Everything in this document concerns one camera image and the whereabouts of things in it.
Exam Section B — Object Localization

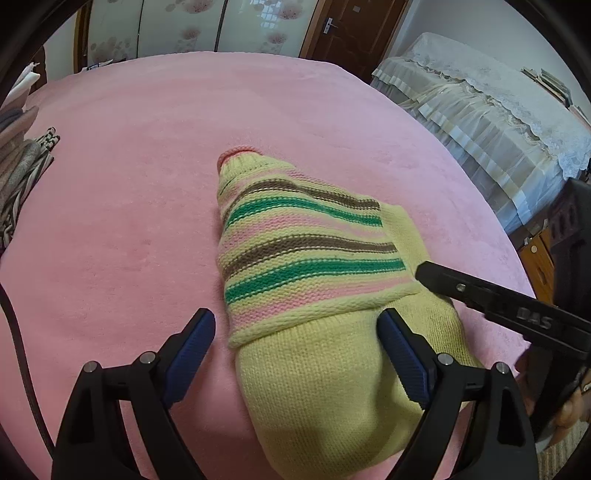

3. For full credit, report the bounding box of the striped folded garment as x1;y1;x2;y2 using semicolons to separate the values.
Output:
0;126;62;254

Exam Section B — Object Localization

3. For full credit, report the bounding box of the dark wooden headboard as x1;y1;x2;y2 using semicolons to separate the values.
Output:
33;45;48;88

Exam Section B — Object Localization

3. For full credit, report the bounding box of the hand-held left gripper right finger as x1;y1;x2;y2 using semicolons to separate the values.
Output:
376;308;541;480

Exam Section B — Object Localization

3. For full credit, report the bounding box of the floral sliding-door wardrobe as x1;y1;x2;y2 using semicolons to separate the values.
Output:
74;0;334;75

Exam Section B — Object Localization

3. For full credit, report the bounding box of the lace-covered furniture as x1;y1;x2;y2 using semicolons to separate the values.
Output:
370;32;591;237

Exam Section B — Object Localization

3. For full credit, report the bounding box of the brown wooden cabinet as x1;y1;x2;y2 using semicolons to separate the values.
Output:
517;225;560;306

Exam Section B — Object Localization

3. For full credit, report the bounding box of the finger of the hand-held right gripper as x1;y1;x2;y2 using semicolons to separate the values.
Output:
414;261;492;320

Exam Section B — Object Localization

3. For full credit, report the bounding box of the white folded garment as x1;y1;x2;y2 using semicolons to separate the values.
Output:
0;62;41;112

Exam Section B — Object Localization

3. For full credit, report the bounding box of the row of books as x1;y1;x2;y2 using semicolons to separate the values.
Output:
521;66;591;126

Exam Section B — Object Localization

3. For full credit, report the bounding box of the person's right hand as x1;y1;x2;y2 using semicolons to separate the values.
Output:
555;367;591;432

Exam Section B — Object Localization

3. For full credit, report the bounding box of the pink bed blanket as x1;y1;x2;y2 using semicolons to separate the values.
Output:
0;52;539;480

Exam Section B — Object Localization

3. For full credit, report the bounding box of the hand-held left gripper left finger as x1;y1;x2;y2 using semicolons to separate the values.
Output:
51;308;217;480

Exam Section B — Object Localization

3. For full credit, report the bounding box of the brown wooden door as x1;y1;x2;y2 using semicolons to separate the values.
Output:
300;0;413;85

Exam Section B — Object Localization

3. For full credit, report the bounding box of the lavender folded garment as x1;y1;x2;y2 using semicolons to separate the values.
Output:
0;107;41;137

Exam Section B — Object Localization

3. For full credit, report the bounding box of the black cable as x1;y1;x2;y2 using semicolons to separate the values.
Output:
0;282;57;457

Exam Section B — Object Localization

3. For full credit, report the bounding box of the yellow knit striped sweater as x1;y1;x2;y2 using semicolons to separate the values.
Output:
216;147;485;478

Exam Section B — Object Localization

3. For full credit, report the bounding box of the grey folded sweater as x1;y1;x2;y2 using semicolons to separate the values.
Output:
0;137;43;215

